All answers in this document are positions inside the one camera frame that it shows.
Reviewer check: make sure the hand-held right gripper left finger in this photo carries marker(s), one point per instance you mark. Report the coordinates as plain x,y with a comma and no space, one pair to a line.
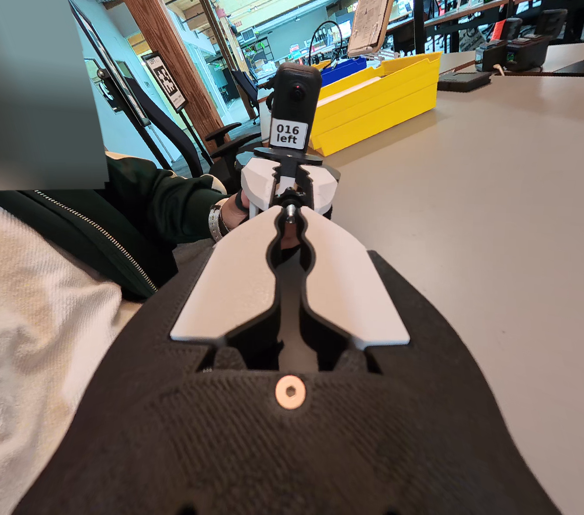
228,291

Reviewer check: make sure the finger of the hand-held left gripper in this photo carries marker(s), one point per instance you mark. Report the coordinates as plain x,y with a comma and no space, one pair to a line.
258,186
324,193

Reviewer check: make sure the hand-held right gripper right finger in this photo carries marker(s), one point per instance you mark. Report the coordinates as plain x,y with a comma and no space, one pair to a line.
356,291

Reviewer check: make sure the black knob bolt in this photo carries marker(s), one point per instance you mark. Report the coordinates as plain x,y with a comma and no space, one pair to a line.
291,207

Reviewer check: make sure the yellow plastic bin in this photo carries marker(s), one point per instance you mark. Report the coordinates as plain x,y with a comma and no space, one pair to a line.
388,95

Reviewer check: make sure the person's left forearm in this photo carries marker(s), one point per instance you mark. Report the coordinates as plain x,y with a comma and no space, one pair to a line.
169,200

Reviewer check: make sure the grey desk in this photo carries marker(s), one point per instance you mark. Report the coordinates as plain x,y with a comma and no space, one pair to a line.
456,204

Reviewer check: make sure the person's left hand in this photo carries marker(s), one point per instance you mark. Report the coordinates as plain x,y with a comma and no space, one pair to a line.
235,213

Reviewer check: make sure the metal wristwatch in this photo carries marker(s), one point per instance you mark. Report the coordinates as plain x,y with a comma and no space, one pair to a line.
216,223

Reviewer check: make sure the blue plastic bin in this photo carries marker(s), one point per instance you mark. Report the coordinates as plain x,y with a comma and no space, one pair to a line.
342,70

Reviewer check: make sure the black office chair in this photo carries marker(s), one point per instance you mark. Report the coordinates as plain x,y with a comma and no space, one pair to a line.
182,136

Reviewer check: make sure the framed marker sign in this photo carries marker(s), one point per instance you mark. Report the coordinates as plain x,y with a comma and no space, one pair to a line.
165,81

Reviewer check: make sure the black foam pad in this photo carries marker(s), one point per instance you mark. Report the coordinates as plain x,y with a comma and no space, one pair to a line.
463,81

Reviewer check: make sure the black framed glass door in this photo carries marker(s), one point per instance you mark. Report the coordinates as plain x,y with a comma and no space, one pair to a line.
114,86

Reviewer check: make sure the white shirt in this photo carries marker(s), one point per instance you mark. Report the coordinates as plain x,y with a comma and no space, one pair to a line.
45,318

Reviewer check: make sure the black charger dock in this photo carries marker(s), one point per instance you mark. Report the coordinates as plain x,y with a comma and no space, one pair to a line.
524,51

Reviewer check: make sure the thin wooden post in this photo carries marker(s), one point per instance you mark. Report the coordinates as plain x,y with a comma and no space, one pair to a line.
214,8

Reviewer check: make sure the thick wooden post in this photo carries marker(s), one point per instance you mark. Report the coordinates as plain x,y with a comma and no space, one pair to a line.
155,31

